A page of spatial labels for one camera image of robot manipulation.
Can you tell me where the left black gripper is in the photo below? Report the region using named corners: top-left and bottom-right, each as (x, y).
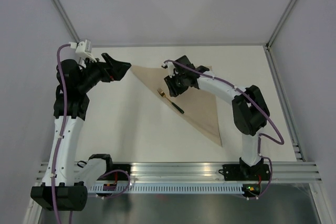
top-left (78, 53), bottom-right (131, 93)

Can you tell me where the gold fork green handle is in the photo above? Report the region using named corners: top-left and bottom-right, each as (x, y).
top-left (157, 88), bottom-right (184, 114)

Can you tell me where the beige cloth napkin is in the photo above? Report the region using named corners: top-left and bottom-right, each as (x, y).
top-left (131, 66), bottom-right (222, 146)

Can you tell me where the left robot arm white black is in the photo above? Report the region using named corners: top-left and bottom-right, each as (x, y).
top-left (30, 53), bottom-right (131, 211)

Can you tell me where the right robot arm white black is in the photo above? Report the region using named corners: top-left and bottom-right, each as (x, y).
top-left (162, 56), bottom-right (270, 180)

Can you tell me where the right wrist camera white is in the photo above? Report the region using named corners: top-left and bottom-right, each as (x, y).
top-left (161, 60), bottom-right (179, 78)

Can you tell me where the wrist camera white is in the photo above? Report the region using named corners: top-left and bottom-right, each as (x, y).
top-left (69, 39), bottom-right (97, 62)
top-left (161, 60), bottom-right (179, 78)

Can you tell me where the aluminium frame back bar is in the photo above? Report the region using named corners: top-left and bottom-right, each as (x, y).
top-left (92, 42), bottom-right (267, 48)

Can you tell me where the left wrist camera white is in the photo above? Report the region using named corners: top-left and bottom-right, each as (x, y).
top-left (69, 39), bottom-right (97, 62)

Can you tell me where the aluminium frame post left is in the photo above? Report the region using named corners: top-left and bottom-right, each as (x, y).
top-left (50, 0), bottom-right (80, 42)

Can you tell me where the aluminium frame post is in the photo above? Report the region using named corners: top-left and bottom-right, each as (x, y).
top-left (50, 0), bottom-right (80, 42)
top-left (265, 0), bottom-right (298, 50)

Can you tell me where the aluminium mounting rail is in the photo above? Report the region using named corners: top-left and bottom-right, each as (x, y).
top-left (34, 161), bottom-right (322, 183)

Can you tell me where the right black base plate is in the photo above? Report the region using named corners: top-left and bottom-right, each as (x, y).
top-left (218, 163), bottom-right (271, 182)

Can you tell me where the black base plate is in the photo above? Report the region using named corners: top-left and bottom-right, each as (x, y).
top-left (103, 163), bottom-right (131, 182)
top-left (218, 163), bottom-right (271, 182)

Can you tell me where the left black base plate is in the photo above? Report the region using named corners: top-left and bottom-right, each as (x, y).
top-left (103, 163), bottom-right (131, 182)

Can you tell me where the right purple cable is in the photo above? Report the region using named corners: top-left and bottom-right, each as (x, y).
top-left (164, 59), bottom-right (285, 200)

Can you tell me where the white slotted cable duct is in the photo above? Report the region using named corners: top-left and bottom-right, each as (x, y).
top-left (88, 183), bottom-right (243, 195)

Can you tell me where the aluminium frame right rail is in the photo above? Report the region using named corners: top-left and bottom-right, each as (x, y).
top-left (263, 45), bottom-right (306, 162)

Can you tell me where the aluminium frame post right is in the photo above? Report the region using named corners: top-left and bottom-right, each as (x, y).
top-left (265, 0), bottom-right (298, 50)

